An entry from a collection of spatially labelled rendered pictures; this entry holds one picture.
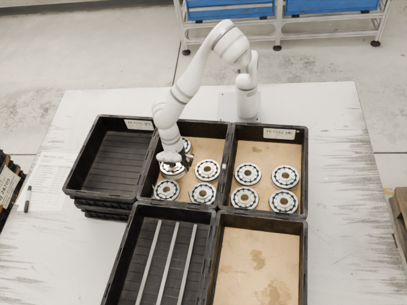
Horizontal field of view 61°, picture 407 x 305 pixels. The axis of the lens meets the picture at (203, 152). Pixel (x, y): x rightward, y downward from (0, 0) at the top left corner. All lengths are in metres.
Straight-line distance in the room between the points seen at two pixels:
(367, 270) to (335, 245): 0.13
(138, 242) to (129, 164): 0.36
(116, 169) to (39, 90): 2.12
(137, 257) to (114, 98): 1.00
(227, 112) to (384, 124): 1.45
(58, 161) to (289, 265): 1.18
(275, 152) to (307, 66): 1.77
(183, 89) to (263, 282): 0.66
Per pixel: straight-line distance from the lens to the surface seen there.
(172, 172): 1.36
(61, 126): 1.99
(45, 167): 1.85
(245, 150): 1.45
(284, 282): 1.21
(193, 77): 1.04
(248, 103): 1.53
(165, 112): 1.09
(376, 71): 3.19
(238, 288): 1.20
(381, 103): 2.93
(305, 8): 3.12
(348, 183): 1.57
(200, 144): 1.49
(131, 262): 1.30
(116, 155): 1.56
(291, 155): 1.45
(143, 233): 1.32
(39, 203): 1.74
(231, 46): 0.97
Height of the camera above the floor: 1.99
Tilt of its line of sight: 53 degrees down
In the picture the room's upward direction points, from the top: 11 degrees counter-clockwise
